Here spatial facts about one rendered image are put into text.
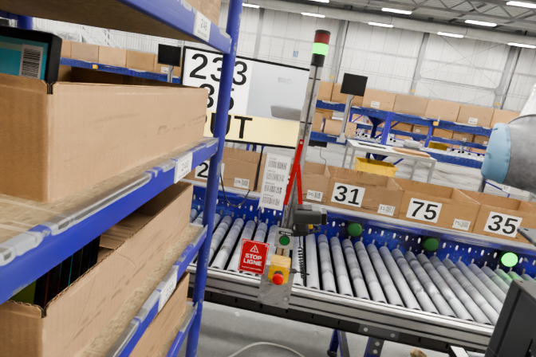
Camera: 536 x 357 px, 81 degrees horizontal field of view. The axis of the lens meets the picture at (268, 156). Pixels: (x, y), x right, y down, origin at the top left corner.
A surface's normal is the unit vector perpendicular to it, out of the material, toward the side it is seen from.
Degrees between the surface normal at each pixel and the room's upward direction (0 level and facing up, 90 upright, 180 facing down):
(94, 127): 91
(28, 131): 90
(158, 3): 90
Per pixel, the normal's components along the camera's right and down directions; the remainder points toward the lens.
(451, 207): -0.11, 0.21
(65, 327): 0.98, 0.19
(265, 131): 0.25, 0.18
